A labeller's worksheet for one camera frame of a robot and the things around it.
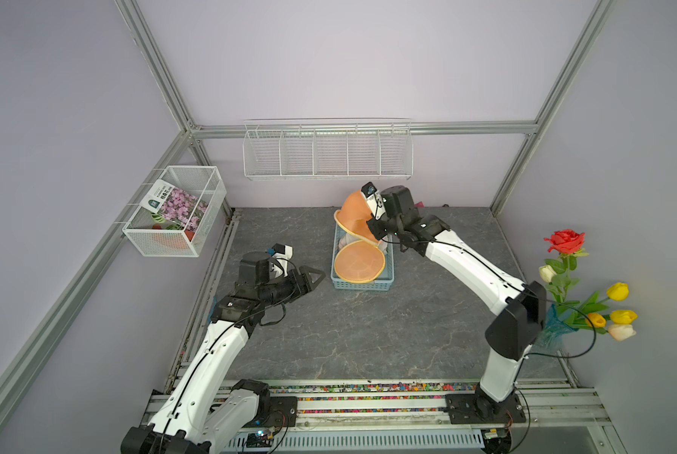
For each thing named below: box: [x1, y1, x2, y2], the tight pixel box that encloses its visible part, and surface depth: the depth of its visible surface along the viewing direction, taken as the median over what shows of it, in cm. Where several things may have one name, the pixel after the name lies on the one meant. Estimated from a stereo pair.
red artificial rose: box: [542, 228, 587, 255], surface depth 64 cm
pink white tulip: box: [607, 323, 637, 342], surface depth 60 cm
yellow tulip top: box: [606, 281, 630, 302], surface depth 65 cm
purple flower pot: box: [139, 178, 209, 242], surface depth 75 cm
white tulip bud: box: [538, 264, 557, 283], surface depth 70 cm
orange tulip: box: [586, 313, 607, 329], surface depth 59 cm
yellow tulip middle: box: [609, 309, 639, 325], surface depth 60 cm
